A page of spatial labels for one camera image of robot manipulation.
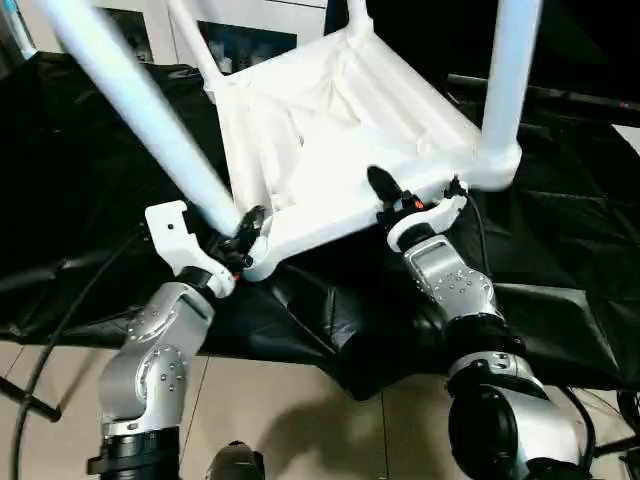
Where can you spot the long black rod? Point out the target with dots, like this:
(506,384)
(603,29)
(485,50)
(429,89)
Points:
(575,97)

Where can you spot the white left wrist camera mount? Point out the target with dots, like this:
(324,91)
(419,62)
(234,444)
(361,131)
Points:
(180,235)

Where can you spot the white flat board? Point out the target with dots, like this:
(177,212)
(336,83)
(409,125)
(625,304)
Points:
(631,137)

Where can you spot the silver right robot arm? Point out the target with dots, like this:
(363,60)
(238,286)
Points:
(465,300)

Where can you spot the white plastic table top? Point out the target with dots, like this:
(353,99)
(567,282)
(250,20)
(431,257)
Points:
(325,125)

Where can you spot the black floor stand base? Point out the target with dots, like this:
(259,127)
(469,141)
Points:
(617,442)

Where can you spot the white cabinet with glass doors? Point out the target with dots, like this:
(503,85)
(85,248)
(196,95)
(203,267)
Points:
(250,20)

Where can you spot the grey rounded robot foot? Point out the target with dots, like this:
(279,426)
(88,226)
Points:
(237,462)

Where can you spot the white plastic table leg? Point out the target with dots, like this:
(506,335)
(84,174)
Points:
(192,40)
(359,15)
(140,110)
(510,75)

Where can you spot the black mat cover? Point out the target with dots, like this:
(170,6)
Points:
(75,200)

